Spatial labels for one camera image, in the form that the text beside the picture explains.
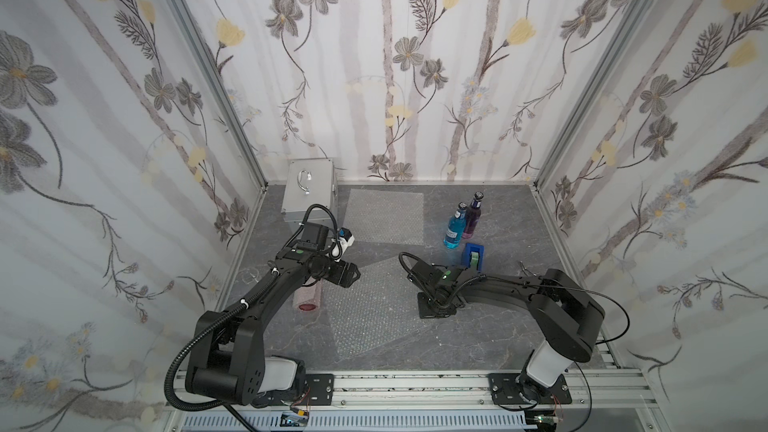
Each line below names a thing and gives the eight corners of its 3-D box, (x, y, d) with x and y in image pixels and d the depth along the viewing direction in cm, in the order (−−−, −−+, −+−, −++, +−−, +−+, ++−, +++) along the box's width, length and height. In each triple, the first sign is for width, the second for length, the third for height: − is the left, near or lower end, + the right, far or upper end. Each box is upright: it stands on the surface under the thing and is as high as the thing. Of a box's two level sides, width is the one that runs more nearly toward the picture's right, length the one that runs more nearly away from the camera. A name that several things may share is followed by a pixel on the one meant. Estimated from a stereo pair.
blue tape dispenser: (465, 276, 97) (469, 266, 91) (461, 254, 102) (465, 243, 97) (482, 276, 97) (488, 266, 91) (477, 254, 102) (482, 243, 97)
